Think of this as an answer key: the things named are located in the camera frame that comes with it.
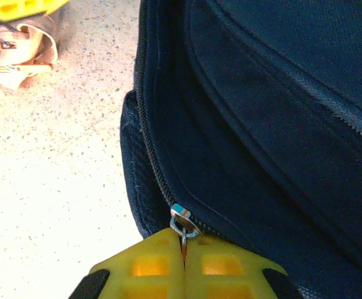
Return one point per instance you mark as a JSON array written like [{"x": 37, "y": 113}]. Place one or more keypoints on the beige pencil case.
[{"x": 18, "y": 53}]

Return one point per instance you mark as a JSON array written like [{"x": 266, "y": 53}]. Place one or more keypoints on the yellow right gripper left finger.
[{"x": 143, "y": 271}]

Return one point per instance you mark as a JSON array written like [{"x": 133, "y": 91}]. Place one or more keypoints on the navy blue backpack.
[{"x": 261, "y": 140}]

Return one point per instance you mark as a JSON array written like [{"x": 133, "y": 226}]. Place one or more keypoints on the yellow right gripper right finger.
[{"x": 230, "y": 274}]

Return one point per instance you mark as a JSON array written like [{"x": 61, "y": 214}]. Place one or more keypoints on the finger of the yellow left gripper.
[{"x": 18, "y": 7}]

